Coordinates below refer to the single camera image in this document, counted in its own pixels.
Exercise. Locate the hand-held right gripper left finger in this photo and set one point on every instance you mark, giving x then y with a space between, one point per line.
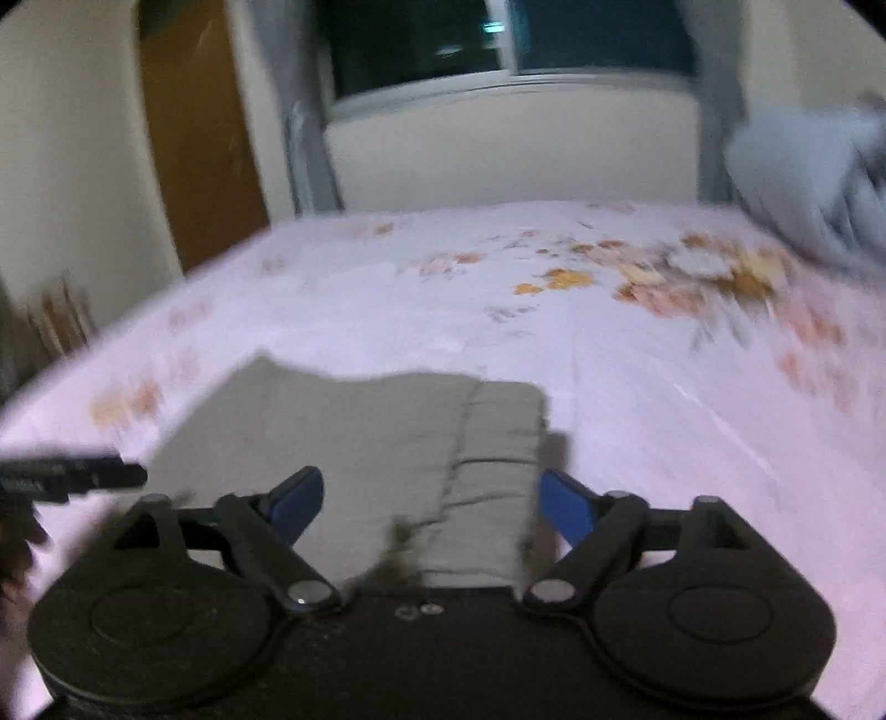
299 502

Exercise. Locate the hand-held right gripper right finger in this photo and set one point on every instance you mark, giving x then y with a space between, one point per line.
565 505

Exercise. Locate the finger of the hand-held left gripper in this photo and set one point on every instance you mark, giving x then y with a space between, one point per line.
83 475

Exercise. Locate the grey pants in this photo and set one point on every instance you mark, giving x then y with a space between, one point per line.
387 457

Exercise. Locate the pink floral bedsheet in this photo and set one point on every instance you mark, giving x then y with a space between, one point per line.
623 388

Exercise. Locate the brown wooden door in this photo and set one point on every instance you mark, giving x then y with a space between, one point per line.
201 138

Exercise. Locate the grey curtain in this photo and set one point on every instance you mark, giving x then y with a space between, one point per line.
716 104
304 118

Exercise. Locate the light blue rolled blanket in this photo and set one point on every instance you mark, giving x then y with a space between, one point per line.
810 180

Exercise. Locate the dark glass window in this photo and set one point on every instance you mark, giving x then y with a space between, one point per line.
505 34

